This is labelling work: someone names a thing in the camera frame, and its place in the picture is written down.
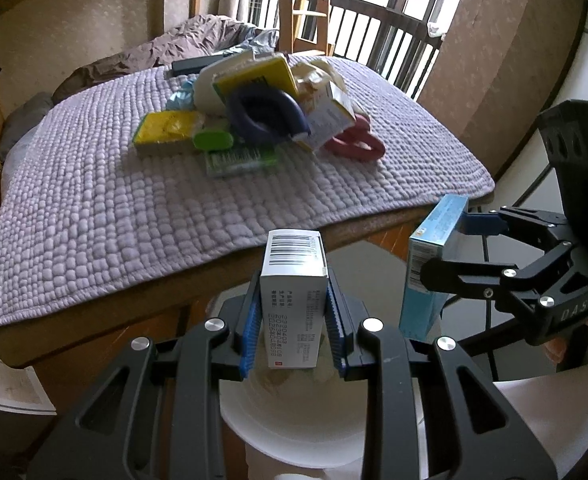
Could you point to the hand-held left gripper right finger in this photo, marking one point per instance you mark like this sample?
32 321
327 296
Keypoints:
339 335

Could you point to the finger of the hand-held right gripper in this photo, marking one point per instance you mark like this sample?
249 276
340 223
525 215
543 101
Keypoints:
476 223
464 277

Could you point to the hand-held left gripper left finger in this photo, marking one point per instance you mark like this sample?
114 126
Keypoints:
246 330

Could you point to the teal blue cardboard box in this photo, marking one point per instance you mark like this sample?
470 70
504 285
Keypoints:
436 225

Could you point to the white barcode medicine box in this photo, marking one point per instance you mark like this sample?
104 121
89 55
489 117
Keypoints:
294 300

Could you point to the white trash bin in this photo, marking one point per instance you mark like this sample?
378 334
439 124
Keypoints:
294 410

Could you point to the person's right forearm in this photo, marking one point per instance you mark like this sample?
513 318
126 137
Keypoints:
564 430

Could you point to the person's right hand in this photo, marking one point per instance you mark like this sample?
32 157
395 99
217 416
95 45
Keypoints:
556 352

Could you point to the lavender quilted blanket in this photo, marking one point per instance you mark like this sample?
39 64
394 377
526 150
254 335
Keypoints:
123 220

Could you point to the green striped box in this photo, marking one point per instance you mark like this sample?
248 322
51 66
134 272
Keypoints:
239 162

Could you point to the white and orange medicine box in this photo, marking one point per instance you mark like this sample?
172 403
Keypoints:
329 120

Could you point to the small green plastic case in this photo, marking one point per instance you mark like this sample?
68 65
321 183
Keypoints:
212 139

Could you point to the small white railing holder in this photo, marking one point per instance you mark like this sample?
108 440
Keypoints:
436 29

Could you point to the dark window railing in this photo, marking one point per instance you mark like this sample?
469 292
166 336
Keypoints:
374 35

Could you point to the cream crumpled bag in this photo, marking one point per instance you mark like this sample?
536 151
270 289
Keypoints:
319 77

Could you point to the yellow sponge packet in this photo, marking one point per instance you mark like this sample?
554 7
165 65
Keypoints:
168 127

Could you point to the light blue plastic bag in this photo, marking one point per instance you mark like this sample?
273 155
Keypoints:
181 97

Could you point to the white plastic container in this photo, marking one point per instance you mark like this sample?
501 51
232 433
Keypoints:
206 90

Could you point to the yellow paper package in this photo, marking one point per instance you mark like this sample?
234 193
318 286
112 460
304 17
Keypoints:
264 77

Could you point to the dark blue flat box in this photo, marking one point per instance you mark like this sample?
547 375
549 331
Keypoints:
193 65

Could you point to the wooden bunk ladder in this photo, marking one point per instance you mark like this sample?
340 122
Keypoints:
304 5

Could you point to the grey green garment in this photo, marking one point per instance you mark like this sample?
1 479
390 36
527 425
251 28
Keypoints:
254 42

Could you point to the brown duvet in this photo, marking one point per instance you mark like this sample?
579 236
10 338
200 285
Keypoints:
183 40

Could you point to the grey pillow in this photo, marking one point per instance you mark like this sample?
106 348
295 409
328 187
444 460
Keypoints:
23 125

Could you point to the metal drying rack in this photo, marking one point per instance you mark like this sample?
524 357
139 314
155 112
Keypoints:
263 5

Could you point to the wooden bunk bed frame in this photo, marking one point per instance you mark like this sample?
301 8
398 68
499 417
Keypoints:
123 330

